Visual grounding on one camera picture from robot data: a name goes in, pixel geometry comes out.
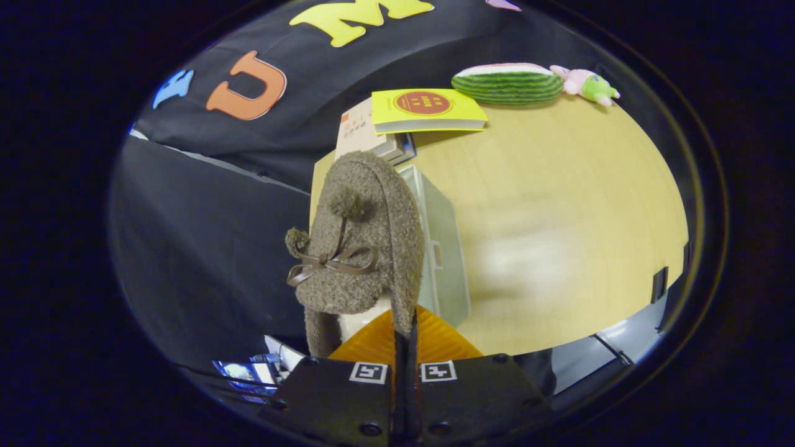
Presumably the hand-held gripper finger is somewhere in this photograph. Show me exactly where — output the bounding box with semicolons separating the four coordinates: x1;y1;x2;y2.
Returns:
261;306;404;446
407;304;553;446

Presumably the pale fabric storage box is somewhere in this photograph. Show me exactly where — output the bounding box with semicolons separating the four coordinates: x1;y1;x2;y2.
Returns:
397;164;471;328

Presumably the brown fuzzy shoe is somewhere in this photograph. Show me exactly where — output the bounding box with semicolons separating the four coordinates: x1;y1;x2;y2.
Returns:
284;150;426;359

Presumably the white paper piece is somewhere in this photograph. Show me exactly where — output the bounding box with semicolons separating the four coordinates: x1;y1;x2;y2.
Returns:
264;335;306;373

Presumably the blue printed packet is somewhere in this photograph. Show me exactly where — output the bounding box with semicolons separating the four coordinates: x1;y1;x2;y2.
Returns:
211;354;280;398

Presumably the blue cover book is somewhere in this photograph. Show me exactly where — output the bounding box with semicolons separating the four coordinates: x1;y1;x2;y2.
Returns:
382;132;418;166

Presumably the beige book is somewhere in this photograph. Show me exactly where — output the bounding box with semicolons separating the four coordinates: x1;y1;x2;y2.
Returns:
335;97;398;161

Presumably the yellow book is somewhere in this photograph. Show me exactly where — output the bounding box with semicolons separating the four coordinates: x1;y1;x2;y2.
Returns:
371;88;489;135

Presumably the watermelon slice plush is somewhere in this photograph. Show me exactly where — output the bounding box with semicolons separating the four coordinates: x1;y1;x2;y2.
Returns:
451;63;565;105

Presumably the pink and green plush toy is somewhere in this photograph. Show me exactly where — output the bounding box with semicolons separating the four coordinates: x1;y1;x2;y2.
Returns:
550;65;622;107

